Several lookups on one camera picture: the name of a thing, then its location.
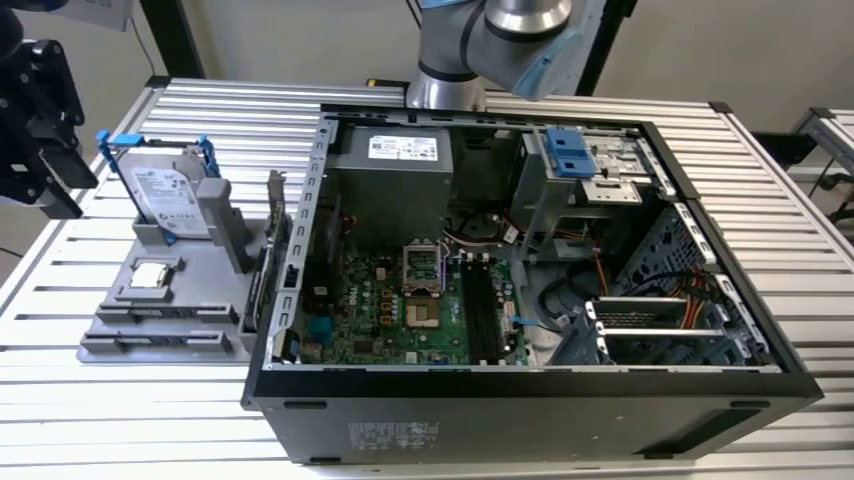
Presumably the grey metal disk bay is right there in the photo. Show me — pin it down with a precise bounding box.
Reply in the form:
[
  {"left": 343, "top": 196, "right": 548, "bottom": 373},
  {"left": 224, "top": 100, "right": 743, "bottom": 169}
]
[{"left": 509, "top": 124, "right": 672, "bottom": 261}]

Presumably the black open PC case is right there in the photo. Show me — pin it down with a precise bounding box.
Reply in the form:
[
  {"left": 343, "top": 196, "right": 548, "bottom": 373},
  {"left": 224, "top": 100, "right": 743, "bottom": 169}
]
[{"left": 239, "top": 102, "right": 826, "bottom": 466}]

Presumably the graphics card with metal bracket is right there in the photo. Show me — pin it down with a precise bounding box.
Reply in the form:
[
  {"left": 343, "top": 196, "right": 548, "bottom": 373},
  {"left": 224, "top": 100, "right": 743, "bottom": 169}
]
[{"left": 243, "top": 168, "right": 296, "bottom": 334}]

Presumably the green motherboard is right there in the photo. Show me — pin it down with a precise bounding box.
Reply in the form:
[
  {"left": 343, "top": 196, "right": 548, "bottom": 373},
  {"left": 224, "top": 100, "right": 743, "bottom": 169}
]
[{"left": 296, "top": 249, "right": 532, "bottom": 366}]

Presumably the grey parts rack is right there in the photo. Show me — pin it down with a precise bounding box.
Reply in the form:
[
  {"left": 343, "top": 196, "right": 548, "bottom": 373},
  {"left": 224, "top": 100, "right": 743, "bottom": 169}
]
[{"left": 76, "top": 177, "right": 268, "bottom": 366}]

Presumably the grey power supply unit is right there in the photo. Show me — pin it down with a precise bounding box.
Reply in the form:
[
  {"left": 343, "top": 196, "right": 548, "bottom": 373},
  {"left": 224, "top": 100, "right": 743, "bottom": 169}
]
[{"left": 324, "top": 124, "right": 455, "bottom": 251}]

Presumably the blue plastic drive latch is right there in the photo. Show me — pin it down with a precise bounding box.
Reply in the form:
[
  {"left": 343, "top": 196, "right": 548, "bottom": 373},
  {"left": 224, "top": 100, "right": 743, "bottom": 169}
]
[{"left": 543, "top": 127, "right": 596, "bottom": 180}]

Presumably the black upright frame post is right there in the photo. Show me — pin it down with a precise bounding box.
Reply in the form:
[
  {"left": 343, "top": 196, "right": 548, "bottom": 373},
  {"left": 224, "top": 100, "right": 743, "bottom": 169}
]
[
  {"left": 132, "top": 0, "right": 206, "bottom": 80},
  {"left": 577, "top": 0, "right": 636, "bottom": 97}
]

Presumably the metal socket cover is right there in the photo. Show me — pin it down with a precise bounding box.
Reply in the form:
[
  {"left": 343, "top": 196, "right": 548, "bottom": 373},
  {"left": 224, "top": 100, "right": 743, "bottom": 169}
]
[{"left": 401, "top": 241, "right": 447, "bottom": 296}]

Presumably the silver CPU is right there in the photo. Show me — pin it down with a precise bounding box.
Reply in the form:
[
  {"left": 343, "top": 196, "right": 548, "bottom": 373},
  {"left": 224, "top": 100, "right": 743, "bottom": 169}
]
[{"left": 128, "top": 262, "right": 173, "bottom": 290}]

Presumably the black data cable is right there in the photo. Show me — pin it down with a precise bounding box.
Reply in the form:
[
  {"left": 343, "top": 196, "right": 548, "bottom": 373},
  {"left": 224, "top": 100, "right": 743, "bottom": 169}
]
[{"left": 536, "top": 273, "right": 589, "bottom": 332}]

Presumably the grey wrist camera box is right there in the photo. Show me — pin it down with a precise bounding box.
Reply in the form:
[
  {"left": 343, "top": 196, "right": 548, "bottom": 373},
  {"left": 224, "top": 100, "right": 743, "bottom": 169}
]
[{"left": 62, "top": 0, "right": 134, "bottom": 33}]

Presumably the CPU socket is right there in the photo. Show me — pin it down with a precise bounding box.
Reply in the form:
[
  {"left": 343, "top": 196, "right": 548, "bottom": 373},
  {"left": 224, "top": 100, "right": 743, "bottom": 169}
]
[{"left": 404, "top": 295, "right": 447, "bottom": 330}]

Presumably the neighbouring metal slat table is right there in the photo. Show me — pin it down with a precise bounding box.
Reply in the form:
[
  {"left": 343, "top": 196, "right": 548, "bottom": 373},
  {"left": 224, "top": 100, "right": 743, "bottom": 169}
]
[{"left": 790, "top": 106, "right": 854, "bottom": 176}]

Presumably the single orange wire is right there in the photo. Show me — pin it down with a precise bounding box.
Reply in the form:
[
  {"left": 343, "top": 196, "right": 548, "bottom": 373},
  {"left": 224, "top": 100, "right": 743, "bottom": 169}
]
[{"left": 589, "top": 247, "right": 612, "bottom": 297}]

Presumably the orange and red wire bundle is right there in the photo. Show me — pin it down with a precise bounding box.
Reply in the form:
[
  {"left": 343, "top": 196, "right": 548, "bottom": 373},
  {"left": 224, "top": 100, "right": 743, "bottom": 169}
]
[{"left": 672, "top": 267, "right": 726, "bottom": 331}]

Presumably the black RAM slot bank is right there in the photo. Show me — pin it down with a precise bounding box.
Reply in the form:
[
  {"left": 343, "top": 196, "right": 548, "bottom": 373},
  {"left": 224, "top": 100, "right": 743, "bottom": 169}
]
[{"left": 457, "top": 252, "right": 508, "bottom": 365}]

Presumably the hard disk in blue carrier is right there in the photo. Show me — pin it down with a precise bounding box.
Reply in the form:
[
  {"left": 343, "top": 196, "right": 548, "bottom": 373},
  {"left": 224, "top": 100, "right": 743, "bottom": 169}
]
[{"left": 96, "top": 128, "right": 221, "bottom": 246}]

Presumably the disk bay with silver rails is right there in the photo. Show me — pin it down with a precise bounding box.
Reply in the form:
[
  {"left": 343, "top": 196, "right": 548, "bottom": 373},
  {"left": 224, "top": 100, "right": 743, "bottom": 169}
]
[{"left": 549, "top": 294, "right": 735, "bottom": 366}]

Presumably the orange and black wire bundle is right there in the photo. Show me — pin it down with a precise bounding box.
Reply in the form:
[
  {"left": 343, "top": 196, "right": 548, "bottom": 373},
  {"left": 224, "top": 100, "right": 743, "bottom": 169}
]
[{"left": 519, "top": 219, "right": 595, "bottom": 246}]

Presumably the black case fan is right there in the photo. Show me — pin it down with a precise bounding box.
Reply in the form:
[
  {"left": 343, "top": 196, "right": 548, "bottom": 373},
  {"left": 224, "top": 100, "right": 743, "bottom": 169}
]
[{"left": 307, "top": 199, "right": 348, "bottom": 301}]

